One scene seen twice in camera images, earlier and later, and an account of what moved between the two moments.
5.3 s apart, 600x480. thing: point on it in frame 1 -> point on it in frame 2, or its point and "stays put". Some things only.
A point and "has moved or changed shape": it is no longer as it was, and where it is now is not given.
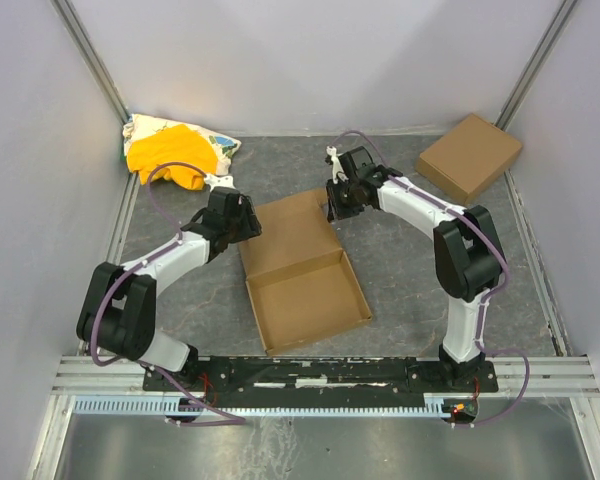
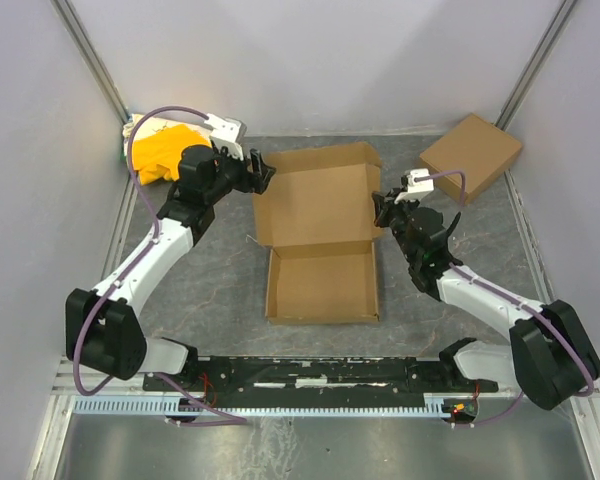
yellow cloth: (180, 144) stays put
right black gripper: (335, 198) -> (392, 209)
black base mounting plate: (318, 381) stays put
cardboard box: (300, 282) has moved or changed shape
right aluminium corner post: (532, 64) stays put
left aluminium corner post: (81, 35) stays put
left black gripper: (250, 220) -> (250, 171)
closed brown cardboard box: (465, 159) stays put
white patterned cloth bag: (138, 126) stays put
